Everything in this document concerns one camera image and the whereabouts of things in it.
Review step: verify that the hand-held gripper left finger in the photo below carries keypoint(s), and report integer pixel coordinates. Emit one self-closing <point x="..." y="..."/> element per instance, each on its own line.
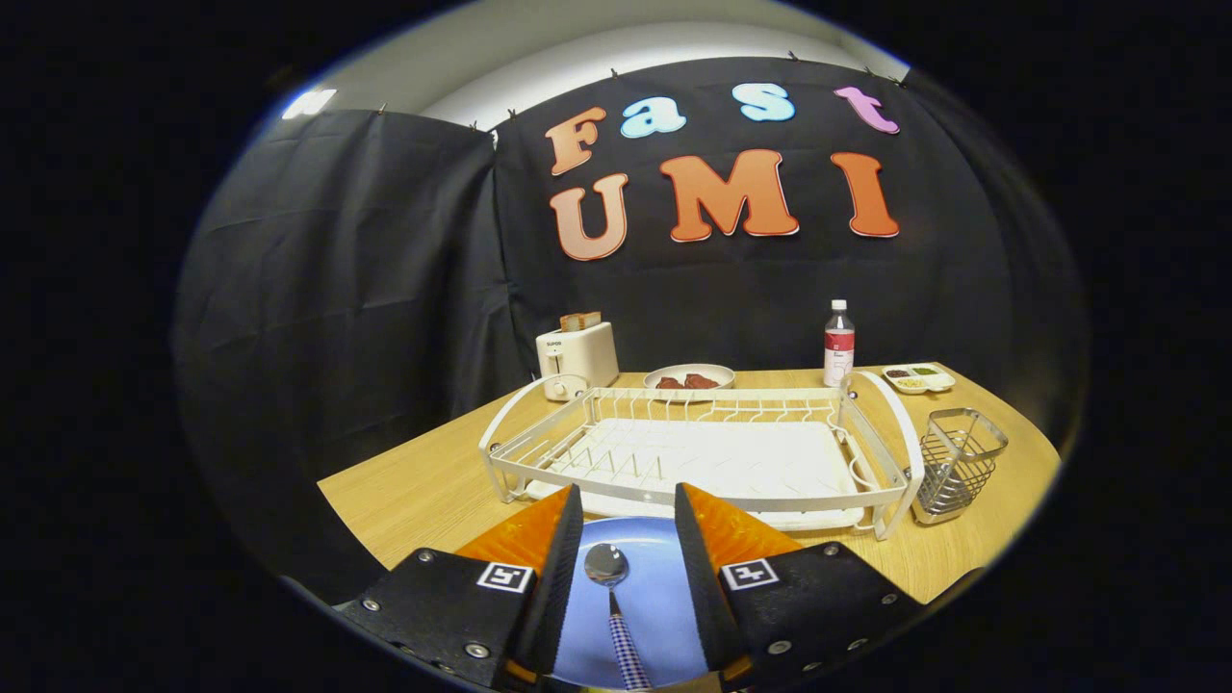
<point x="433" y="606"/>

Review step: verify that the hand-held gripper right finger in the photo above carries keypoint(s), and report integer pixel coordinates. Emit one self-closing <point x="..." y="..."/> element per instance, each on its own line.
<point x="818" y="606"/>

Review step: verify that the blue plate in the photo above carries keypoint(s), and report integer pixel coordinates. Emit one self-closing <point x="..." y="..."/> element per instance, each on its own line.
<point x="664" y="577"/>

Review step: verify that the white divided condiment dish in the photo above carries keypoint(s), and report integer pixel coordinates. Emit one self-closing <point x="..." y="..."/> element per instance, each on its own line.
<point x="919" y="380"/>

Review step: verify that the red meat pieces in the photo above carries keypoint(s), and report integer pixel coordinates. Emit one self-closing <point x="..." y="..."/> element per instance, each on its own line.
<point x="698" y="381"/>

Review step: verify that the clear bottle with red label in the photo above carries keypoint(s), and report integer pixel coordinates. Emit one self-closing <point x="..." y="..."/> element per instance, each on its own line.
<point x="839" y="351"/>

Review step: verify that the beige bowl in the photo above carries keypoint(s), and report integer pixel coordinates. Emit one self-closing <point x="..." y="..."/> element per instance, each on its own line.
<point x="688" y="369"/>

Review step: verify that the white toaster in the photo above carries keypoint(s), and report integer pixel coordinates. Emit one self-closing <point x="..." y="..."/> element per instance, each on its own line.
<point x="582" y="361"/>

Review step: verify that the toast slice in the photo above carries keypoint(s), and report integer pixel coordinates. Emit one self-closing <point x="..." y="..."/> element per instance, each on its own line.
<point x="580" y="321"/>

